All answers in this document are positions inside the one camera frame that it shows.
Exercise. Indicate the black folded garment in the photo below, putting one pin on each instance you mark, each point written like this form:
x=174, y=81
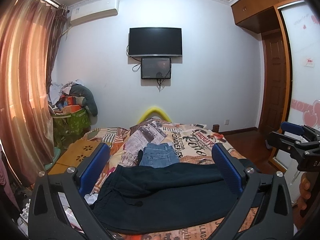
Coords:
x=139, y=157

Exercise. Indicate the orange-pink curtain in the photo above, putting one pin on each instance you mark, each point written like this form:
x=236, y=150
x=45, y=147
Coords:
x=31, y=31

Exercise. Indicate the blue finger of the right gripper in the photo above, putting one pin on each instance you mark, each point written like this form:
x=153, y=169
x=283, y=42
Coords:
x=292, y=128

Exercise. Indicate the right hand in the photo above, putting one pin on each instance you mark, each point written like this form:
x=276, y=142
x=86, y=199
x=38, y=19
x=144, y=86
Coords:
x=305, y=193

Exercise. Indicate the folded blue jeans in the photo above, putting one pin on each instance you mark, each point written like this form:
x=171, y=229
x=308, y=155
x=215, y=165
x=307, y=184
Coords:
x=158, y=156

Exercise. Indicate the wooden lap tray table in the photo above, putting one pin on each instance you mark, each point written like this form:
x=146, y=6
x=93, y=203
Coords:
x=79, y=153

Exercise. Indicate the green storage bag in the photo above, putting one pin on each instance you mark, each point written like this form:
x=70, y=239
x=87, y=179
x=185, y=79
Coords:
x=68, y=128

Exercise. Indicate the brown wooden door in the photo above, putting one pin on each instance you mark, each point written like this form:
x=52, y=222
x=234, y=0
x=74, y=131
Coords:
x=275, y=82

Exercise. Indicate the white sliding wardrobe door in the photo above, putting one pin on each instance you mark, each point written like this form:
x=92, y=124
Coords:
x=302, y=27

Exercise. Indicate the dark teal pants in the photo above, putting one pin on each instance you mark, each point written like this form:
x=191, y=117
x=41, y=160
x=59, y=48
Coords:
x=141, y=199

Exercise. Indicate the wooden bed post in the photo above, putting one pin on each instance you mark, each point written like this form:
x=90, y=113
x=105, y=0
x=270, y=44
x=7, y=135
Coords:
x=215, y=128

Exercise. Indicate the yellow pillow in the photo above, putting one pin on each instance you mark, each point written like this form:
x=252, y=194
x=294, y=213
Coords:
x=154, y=111

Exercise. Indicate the black wall television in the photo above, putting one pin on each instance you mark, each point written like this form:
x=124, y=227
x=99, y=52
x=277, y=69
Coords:
x=155, y=41

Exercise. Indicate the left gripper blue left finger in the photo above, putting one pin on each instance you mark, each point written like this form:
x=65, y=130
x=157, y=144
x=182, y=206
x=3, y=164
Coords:
x=91, y=167

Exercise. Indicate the small black wall monitor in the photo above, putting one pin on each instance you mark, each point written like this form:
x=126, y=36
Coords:
x=156, y=68

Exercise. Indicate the printed newspaper-pattern bedspread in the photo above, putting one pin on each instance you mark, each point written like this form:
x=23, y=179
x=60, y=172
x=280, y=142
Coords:
x=192, y=144

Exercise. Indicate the wooden wardrobe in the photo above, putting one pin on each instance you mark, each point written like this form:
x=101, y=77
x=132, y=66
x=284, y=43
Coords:
x=258, y=16

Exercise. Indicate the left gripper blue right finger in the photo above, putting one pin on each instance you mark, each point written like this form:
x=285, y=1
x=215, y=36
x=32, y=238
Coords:
x=230, y=167

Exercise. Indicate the white air conditioner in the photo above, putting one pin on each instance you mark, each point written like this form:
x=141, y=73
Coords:
x=94, y=11

